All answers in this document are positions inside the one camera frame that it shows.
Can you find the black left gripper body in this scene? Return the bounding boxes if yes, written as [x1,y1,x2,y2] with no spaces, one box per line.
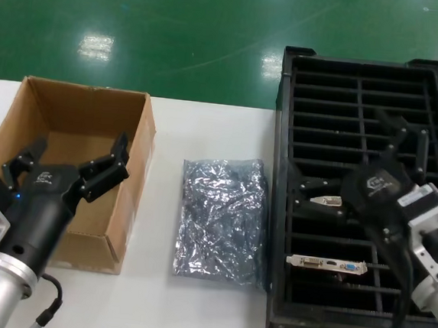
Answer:
[0,158,86,280]

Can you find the open brown cardboard box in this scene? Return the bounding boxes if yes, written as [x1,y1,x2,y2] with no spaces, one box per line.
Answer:
[0,72,161,277]

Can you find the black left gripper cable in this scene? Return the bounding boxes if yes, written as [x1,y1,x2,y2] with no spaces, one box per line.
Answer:
[31,272,67,328]

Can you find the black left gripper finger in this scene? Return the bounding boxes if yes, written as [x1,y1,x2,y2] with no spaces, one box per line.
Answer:
[75,128,134,207]
[0,134,50,196]

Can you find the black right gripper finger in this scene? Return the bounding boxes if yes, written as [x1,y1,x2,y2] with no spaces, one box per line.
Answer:
[370,108,435,183]
[285,164,357,222]

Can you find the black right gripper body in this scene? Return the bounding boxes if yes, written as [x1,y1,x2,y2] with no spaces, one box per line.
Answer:
[333,158,433,292]

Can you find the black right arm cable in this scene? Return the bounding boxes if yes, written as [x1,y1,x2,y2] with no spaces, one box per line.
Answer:
[358,238,419,328]

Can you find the graphics card with silver bracket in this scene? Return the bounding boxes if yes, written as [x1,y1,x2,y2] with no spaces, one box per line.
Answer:
[309,193,346,210]
[284,253,371,287]

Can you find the clear plastic bag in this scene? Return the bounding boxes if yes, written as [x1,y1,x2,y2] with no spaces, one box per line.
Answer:
[173,152,276,291]

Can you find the black slotted storage container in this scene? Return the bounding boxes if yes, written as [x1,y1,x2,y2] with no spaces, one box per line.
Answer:
[256,45,438,328]

